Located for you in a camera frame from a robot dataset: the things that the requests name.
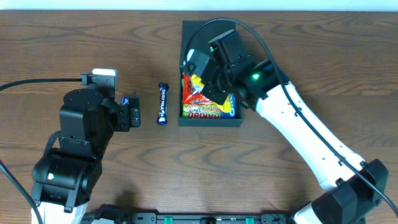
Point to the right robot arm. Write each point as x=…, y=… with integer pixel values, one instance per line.
x=351, y=186

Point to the dark green gift box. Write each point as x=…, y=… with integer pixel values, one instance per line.
x=200, y=42

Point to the yellow Hacks candy bag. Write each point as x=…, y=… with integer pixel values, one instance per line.
x=197, y=83

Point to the Dairy Milk chocolate bar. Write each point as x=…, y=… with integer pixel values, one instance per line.
x=162, y=114

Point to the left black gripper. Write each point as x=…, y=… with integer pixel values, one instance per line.
x=134, y=112

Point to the red Hacks candy bag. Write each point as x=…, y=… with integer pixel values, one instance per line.
x=190, y=95

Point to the blue Eclipse mints box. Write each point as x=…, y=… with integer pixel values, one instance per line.
x=125, y=100

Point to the blue Oreo cookie pack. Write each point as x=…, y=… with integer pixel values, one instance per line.
x=229, y=108

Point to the green Haribo gummy bag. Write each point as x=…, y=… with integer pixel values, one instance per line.
x=195, y=111

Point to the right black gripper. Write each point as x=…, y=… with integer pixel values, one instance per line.
x=212, y=88

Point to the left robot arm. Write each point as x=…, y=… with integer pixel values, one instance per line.
x=71, y=165

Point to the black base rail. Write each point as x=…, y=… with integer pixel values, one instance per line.
x=116, y=215

